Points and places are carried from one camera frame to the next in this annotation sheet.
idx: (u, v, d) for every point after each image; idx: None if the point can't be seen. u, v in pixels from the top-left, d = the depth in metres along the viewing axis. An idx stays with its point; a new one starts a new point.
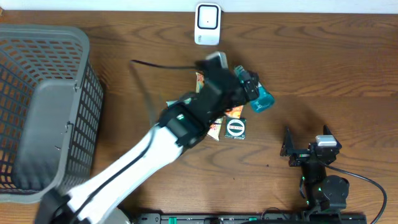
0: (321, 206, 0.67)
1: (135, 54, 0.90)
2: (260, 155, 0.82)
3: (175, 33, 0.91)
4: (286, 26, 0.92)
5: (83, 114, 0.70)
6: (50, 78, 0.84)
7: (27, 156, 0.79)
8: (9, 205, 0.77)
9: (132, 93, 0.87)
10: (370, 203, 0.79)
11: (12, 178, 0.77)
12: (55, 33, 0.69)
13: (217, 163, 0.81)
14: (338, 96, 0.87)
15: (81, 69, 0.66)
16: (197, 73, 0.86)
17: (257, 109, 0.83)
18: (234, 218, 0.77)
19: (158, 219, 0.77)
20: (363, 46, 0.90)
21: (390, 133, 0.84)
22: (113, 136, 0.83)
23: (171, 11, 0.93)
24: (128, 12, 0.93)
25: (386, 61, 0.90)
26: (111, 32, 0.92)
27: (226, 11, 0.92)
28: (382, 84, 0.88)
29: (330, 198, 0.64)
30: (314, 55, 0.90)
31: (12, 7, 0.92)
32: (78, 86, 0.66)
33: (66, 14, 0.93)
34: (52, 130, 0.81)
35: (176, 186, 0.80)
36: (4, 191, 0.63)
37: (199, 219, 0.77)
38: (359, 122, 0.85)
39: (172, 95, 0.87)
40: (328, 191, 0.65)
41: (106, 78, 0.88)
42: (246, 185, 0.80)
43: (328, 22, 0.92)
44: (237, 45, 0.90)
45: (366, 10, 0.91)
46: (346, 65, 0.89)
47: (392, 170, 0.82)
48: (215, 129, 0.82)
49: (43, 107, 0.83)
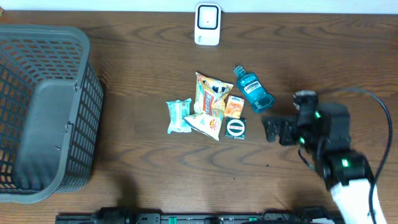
0: (326, 134, 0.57)
1: (135, 55, 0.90)
2: (260, 155, 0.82)
3: (175, 33, 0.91)
4: (286, 27, 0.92)
5: (83, 114, 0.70)
6: (51, 78, 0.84)
7: (27, 157, 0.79)
8: (9, 205, 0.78)
9: (132, 93, 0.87)
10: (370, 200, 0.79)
11: (12, 178, 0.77)
12: (55, 33, 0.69)
13: (217, 163, 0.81)
14: (338, 96, 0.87)
15: (81, 69, 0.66)
16: (197, 74, 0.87)
17: (257, 109, 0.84)
18: (234, 218, 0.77)
19: (158, 219, 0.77)
20: (363, 46, 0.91)
21: (390, 133, 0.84)
22: (113, 138, 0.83)
23: (171, 12, 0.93)
24: (128, 13, 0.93)
25: (385, 61, 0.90)
26: (111, 32, 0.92)
27: (226, 11, 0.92)
28: (382, 84, 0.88)
29: (328, 114, 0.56)
30: (314, 55, 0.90)
31: (12, 8, 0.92)
32: (78, 86, 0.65)
33: (66, 14, 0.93)
34: (51, 130, 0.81)
35: (176, 186, 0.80)
36: (4, 191, 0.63)
37: (199, 219, 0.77)
38: (359, 122, 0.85)
39: (172, 95, 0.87)
40: (323, 108, 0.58)
41: (106, 78, 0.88)
42: (246, 185, 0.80)
43: (328, 22, 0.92)
44: (237, 45, 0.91)
45: (365, 10, 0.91)
46: (345, 66, 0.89)
47: (392, 169, 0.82)
48: (215, 129, 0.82)
49: (42, 107, 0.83)
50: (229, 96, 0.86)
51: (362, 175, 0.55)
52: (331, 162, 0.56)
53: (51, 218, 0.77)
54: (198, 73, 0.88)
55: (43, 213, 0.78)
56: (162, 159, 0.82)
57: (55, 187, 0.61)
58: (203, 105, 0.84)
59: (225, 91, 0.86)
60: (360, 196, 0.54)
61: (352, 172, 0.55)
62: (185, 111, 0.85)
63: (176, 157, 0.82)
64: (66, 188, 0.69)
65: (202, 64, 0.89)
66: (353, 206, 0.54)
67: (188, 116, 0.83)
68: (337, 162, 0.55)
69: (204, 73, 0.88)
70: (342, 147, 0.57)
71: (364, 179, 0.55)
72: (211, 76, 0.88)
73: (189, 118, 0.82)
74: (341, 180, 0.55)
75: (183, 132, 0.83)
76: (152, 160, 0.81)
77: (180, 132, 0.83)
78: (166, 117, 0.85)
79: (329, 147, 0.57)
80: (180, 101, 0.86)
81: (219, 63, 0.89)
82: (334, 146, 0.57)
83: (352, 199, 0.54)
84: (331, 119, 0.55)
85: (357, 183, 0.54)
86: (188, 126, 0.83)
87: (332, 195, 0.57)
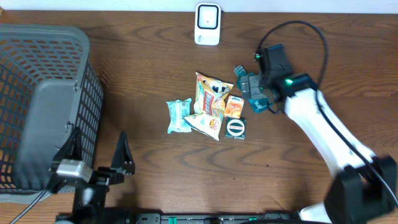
0: (269, 65, 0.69)
1: (135, 54, 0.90)
2: (260, 155, 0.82)
3: (176, 33, 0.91)
4: (286, 26, 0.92)
5: (83, 114, 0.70)
6: (51, 78, 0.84)
7: (27, 156, 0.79)
8: (9, 205, 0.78)
9: (132, 93, 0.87)
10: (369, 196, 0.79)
11: (12, 178, 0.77)
12: (55, 33, 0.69)
13: (217, 163, 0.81)
14: (339, 96, 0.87)
15: (81, 70, 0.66)
16: (197, 74, 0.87)
17: (257, 109, 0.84)
18: (234, 218, 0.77)
19: (158, 219, 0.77)
20: (364, 46, 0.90)
21: (390, 132, 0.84)
22: (112, 137, 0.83)
23: (171, 11, 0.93)
24: (128, 12, 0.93)
25: (386, 61, 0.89)
26: (111, 31, 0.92)
27: (226, 11, 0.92)
28: (382, 84, 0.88)
29: (265, 49, 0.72)
30: (314, 55, 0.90)
31: (12, 7, 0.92)
32: (78, 86, 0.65)
33: (66, 14, 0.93)
34: (51, 130, 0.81)
35: (176, 186, 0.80)
36: (4, 191, 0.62)
37: (199, 219, 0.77)
38: (359, 122, 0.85)
39: (172, 95, 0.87)
40: (262, 51, 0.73)
41: (106, 78, 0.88)
42: (246, 185, 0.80)
43: (328, 22, 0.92)
44: (237, 45, 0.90)
45: (366, 9, 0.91)
46: (345, 65, 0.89)
47: None
48: (215, 129, 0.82)
49: (42, 107, 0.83)
50: (229, 96, 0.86)
51: (307, 85, 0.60)
52: (278, 85, 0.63)
53: (51, 218, 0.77)
54: (198, 73, 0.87)
55: (43, 213, 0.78)
56: (162, 159, 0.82)
57: None
58: (203, 105, 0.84)
59: (225, 91, 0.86)
60: (304, 99, 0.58)
61: (299, 87, 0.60)
62: (185, 111, 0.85)
63: (175, 157, 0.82)
64: (66, 188, 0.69)
65: (202, 64, 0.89)
66: (302, 107, 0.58)
67: (188, 116, 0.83)
68: (282, 82, 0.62)
69: (204, 73, 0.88)
70: (285, 72, 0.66)
71: (309, 89, 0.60)
72: (211, 76, 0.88)
73: (189, 118, 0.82)
74: (288, 93, 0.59)
75: (183, 132, 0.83)
76: (152, 160, 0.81)
77: (180, 132, 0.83)
78: (166, 117, 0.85)
79: (274, 74, 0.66)
80: (180, 101, 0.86)
81: (219, 63, 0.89)
82: (279, 73, 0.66)
83: (296, 102, 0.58)
84: (269, 50, 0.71)
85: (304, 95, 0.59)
86: (188, 126, 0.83)
87: (286, 114, 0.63)
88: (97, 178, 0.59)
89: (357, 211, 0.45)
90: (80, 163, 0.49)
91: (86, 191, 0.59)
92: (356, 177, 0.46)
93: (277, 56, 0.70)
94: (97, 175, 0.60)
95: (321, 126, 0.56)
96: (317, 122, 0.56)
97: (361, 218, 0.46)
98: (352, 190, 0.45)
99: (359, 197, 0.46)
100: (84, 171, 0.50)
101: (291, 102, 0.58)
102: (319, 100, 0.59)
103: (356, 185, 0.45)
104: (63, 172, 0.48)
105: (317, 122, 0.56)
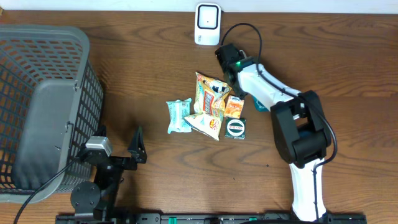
0: (225, 59, 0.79)
1: (135, 55, 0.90)
2: (260, 155, 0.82)
3: (175, 33, 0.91)
4: (286, 27, 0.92)
5: (83, 114, 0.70)
6: (50, 78, 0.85)
7: (27, 157, 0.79)
8: (9, 205, 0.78)
9: (132, 93, 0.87)
10: (372, 198, 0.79)
11: (12, 178, 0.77)
12: (55, 33, 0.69)
13: (217, 163, 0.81)
14: (338, 96, 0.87)
15: (81, 70, 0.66)
16: (197, 74, 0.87)
17: (259, 107, 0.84)
18: (234, 218, 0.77)
19: (158, 219, 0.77)
20: (363, 46, 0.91)
21: (390, 133, 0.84)
22: (112, 137, 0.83)
23: (171, 11, 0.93)
24: (128, 12, 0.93)
25: (386, 61, 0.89)
26: (111, 31, 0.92)
27: (226, 11, 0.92)
28: (382, 85, 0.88)
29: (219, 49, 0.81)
30: (314, 55, 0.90)
31: (12, 7, 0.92)
32: (78, 86, 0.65)
33: (66, 14, 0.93)
34: (51, 130, 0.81)
35: (176, 186, 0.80)
36: (4, 191, 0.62)
37: (199, 219, 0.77)
38: (359, 122, 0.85)
39: (172, 95, 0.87)
40: (219, 50, 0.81)
41: (106, 78, 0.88)
42: (246, 185, 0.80)
43: (328, 22, 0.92)
44: (237, 45, 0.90)
45: (365, 10, 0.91)
46: (345, 65, 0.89)
47: (392, 170, 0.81)
48: (215, 129, 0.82)
49: (42, 107, 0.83)
50: (229, 96, 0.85)
51: (252, 63, 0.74)
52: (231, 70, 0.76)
53: (50, 218, 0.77)
54: (198, 73, 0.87)
55: (43, 213, 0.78)
56: (161, 159, 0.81)
57: (55, 187, 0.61)
58: (203, 105, 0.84)
59: (225, 91, 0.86)
60: (248, 69, 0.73)
61: (246, 65, 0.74)
62: (185, 111, 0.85)
63: (175, 157, 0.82)
64: (66, 188, 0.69)
65: (202, 64, 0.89)
66: (247, 79, 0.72)
67: (188, 116, 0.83)
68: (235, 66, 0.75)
69: (204, 73, 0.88)
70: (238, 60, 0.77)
71: (254, 64, 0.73)
72: (211, 77, 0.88)
73: (190, 119, 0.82)
74: (237, 71, 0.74)
75: (183, 132, 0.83)
76: (152, 160, 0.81)
77: (180, 132, 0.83)
78: (166, 117, 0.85)
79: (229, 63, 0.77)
80: (180, 101, 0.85)
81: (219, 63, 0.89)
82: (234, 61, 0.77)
83: (242, 74, 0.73)
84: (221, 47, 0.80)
85: (248, 70, 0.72)
86: (188, 126, 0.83)
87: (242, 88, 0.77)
88: (115, 158, 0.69)
89: (291, 136, 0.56)
90: (105, 138, 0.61)
91: (108, 167, 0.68)
92: (285, 107, 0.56)
93: (231, 51, 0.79)
94: (114, 157, 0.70)
95: (262, 84, 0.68)
96: (259, 83, 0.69)
97: (298, 142, 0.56)
98: (283, 117, 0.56)
99: (291, 124, 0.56)
100: (107, 144, 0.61)
101: (240, 75, 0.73)
102: (261, 69, 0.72)
103: (286, 114, 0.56)
104: (90, 145, 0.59)
105: (259, 82, 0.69)
